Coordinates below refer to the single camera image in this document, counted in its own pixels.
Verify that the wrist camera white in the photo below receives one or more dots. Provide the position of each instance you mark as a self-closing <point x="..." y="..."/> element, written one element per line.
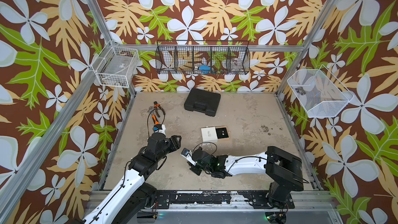
<point x="187" y="155"/>
<point x="159" y="128"/>

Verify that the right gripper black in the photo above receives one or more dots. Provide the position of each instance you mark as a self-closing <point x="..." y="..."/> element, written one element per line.
<point x="193" y="169"/>

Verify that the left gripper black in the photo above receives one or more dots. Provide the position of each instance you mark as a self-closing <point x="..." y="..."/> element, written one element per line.
<point x="173" y="142"/>

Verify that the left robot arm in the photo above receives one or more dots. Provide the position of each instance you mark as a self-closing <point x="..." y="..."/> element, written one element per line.
<point x="132" y="193"/>

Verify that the white drawer jewelry box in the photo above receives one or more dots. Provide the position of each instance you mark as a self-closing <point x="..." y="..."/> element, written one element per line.
<point x="213" y="134"/>

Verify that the white mesh basket right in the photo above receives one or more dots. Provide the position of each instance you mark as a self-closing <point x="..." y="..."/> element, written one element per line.
<point x="326" y="96"/>

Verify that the black wire basket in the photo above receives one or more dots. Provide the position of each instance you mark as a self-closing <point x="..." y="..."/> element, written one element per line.
<point x="186" y="56"/>

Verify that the black plastic tool case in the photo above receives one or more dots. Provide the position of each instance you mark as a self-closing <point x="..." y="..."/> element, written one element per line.
<point x="203" y="102"/>

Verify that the blue object in basket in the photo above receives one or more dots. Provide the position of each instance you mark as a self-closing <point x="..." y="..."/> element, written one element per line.
<point x="204" y="69"/>

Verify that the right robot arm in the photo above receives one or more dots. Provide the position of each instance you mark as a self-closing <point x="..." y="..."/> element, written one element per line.
<point x="285" y="169"/>

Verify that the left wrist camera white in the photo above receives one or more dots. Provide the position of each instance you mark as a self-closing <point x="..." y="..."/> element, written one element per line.
<point x="159" y="128"/>

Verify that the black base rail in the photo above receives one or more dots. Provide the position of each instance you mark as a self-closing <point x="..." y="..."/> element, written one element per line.
<point x="163" y="199"/>

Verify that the orange black pliers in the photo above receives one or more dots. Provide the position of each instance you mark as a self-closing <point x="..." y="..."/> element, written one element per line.
<point x="158" y="108"/>

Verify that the orange black utility knife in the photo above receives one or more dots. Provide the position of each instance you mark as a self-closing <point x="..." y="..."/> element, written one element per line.
<point x="156" y="123"/>

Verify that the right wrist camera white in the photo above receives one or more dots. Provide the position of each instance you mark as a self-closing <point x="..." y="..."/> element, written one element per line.
<point x="187" y="155"/>

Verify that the dark object in mesh basket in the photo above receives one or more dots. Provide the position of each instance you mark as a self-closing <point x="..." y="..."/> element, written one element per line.
<point x="300" y="90"/>

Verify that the white wire basket left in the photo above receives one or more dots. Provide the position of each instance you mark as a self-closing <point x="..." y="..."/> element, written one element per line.
<point x="115" y="65"/>

